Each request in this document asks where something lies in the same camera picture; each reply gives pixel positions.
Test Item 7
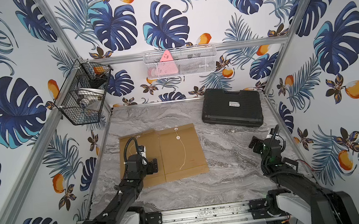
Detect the brown kraft file bag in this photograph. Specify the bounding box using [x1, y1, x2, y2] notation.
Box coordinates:
[157, 124, 209, 182]
[119, 130, 166, 188]

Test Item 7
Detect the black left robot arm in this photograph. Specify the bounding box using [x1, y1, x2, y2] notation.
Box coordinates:
[82, 137, 159, 224]

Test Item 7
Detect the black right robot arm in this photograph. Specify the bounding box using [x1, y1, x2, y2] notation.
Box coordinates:
[249, 126, 359, 224]

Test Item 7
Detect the black plastic tool case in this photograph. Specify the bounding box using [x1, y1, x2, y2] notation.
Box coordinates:
[202, 89, 264, 128]

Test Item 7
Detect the pink triangle item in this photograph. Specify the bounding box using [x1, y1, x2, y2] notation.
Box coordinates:
[153, 50, 179, 77]

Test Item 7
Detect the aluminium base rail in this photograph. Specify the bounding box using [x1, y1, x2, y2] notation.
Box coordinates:
[68, 188, 344, 224]

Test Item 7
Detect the black wire basket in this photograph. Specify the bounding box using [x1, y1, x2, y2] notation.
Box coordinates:
[54, 59, 113, 126]

